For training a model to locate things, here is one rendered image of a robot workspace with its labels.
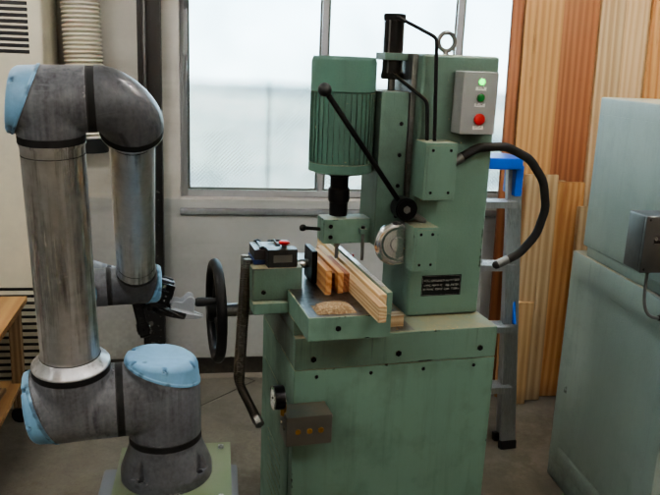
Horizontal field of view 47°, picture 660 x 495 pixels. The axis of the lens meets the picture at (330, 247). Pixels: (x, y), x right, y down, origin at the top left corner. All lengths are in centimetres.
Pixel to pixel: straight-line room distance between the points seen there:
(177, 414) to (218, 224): 197
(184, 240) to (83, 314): 202
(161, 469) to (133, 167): 61
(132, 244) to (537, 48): 232
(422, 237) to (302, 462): 68
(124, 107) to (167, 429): 64
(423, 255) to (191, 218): 166
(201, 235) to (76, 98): 218
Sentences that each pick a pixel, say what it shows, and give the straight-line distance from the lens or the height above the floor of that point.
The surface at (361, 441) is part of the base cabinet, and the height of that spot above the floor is 49.
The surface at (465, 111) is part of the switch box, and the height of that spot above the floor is 138.
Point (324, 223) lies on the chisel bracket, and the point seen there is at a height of 106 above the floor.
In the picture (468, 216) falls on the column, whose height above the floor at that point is 109.
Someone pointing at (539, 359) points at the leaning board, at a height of 20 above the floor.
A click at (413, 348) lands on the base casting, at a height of 75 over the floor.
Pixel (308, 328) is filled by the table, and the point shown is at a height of 87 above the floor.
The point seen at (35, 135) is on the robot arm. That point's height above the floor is 136.
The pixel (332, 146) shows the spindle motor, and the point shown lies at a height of 127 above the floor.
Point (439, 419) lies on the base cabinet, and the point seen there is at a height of 53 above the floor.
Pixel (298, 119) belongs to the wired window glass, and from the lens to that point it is 348.
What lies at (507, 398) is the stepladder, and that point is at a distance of 314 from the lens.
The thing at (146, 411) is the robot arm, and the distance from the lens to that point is 156.
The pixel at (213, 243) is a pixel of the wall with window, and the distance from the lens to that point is 348.
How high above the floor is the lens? 150
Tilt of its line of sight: 14 degrees down
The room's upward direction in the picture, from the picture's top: 2 degrees clockwise
